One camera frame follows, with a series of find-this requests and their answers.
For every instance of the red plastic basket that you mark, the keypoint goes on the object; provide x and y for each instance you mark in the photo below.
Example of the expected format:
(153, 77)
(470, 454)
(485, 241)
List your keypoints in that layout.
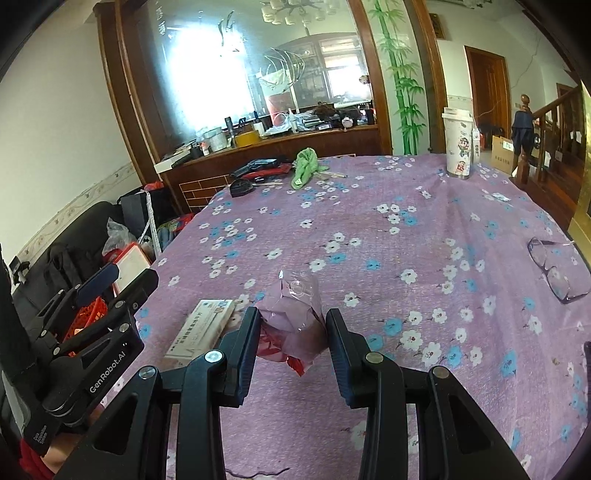
(87, 314)

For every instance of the green cloth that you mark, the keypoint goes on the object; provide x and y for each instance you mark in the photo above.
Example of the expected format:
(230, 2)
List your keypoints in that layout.
(304, 166)

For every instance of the black sofa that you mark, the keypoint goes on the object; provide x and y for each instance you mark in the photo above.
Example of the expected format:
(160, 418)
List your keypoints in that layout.
(83, 226)

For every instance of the clear plastic bag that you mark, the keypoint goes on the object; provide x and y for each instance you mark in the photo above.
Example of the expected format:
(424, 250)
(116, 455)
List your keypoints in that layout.
(117, 235)

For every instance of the black textured panel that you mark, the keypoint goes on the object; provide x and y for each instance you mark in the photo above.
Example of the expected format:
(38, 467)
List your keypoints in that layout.
(9, 332)

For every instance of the small white paper scrap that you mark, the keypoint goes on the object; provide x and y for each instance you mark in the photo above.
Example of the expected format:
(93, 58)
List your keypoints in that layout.
(501, 197)

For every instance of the purple floral tablecloth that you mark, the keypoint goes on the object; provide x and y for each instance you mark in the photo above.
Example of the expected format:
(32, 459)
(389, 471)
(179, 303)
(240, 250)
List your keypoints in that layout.
(369, 230)

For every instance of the cluttered wooden counter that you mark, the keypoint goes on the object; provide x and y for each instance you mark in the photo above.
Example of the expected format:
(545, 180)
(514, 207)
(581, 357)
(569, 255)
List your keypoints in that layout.
(277, 143)

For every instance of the black paper bag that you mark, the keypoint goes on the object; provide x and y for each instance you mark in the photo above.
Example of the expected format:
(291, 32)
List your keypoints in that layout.
(138, 205)

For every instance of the white lattice strip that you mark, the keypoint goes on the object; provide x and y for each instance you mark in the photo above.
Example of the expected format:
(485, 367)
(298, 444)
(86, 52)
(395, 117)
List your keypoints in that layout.
(150, 217)

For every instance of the small white medicine box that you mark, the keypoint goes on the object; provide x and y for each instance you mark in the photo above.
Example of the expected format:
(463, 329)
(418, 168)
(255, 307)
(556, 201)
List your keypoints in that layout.
(203, 327)

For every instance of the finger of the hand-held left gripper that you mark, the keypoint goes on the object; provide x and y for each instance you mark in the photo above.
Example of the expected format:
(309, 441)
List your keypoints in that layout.
(99, 279)
(138, 288)

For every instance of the red-framed white board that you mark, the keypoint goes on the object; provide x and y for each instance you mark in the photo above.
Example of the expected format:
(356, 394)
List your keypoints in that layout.
(131, 263)

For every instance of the black backpack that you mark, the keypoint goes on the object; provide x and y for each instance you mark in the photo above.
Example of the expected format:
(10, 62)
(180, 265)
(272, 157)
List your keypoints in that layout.
(62, 267)

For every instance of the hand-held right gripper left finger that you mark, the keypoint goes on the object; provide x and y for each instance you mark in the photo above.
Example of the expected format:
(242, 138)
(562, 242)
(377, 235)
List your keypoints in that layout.
(247, 355)

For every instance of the black and red tool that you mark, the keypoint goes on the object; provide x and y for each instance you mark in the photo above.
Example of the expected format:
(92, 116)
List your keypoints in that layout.
(258, 166)

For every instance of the dark jacket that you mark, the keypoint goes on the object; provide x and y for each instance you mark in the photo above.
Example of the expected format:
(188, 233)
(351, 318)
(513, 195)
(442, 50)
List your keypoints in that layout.
(522, 129)

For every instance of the white cartoon-printed tumbler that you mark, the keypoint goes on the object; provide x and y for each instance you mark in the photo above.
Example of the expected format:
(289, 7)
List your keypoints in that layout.
(458, 143)

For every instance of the purple-framed glasses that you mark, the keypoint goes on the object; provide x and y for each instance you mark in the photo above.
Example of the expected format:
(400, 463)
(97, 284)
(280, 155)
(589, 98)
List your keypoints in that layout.
(547, 270)

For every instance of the wooden door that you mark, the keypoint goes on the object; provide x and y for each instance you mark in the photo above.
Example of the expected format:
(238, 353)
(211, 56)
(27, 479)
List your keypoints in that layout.
(489, 87)

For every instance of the wooden stair railing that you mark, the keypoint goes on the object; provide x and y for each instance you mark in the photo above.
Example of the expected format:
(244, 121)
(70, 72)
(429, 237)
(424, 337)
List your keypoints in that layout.
(554, 110)

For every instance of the translucent plastic bag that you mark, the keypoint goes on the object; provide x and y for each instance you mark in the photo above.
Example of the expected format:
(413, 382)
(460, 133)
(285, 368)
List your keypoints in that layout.
(295, 314)

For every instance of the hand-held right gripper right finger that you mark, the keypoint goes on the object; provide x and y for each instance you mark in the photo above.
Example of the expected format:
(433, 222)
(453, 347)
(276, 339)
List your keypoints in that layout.
(341, 360)

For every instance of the green bamboo wall decal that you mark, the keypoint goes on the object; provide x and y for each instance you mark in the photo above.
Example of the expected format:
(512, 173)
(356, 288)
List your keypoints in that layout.
(401, 83)

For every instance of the small cardboard box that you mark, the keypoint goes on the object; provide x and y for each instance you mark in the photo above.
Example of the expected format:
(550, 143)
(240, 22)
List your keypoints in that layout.
(502, 154)

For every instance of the large wood-framed glass pane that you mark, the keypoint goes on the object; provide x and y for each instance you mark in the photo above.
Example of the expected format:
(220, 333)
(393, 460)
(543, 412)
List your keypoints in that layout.
(207, 69)

